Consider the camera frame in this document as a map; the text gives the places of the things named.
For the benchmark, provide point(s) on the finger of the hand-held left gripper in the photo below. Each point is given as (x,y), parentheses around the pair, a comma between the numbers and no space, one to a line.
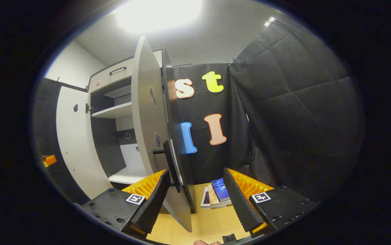
(50,160)

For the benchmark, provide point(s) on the grey cabinet door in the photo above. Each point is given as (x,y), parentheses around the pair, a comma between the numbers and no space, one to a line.
(144,119)
(76,143)

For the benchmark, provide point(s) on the small ceiling light panel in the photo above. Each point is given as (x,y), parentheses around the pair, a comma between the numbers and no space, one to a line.
(269,21)

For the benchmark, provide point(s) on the grey cabinet drawer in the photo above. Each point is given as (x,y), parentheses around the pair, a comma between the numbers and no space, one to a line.
(103,80)

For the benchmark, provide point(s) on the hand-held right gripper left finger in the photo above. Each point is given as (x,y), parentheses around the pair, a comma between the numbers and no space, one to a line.
(154,200)

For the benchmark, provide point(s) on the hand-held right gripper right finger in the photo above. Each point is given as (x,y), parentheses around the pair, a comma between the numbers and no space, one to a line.
(238,200)

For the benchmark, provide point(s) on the white book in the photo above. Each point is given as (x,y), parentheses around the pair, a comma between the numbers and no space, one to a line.
(206,200)

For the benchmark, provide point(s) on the black backdrop cloth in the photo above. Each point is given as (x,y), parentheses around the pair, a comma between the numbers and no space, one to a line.
(301,119)

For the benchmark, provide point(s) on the blue book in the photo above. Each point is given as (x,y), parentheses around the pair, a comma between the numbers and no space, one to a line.
(220,190)

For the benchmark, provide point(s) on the metal door hinge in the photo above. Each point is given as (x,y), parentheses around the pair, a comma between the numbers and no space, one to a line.
(89,108)

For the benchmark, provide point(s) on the white cabinet shelf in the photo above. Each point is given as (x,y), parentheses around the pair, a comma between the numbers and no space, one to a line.
(127,176)
(114,110)

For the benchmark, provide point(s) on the large ceiling light panel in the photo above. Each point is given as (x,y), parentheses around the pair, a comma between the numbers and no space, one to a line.
(158,13)

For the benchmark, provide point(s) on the black cloth clip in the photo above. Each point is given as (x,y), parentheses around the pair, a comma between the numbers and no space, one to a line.
(231,62)

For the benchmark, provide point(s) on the grey double-door shoe cabinet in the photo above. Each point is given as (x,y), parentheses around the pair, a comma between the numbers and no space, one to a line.
(108,146)

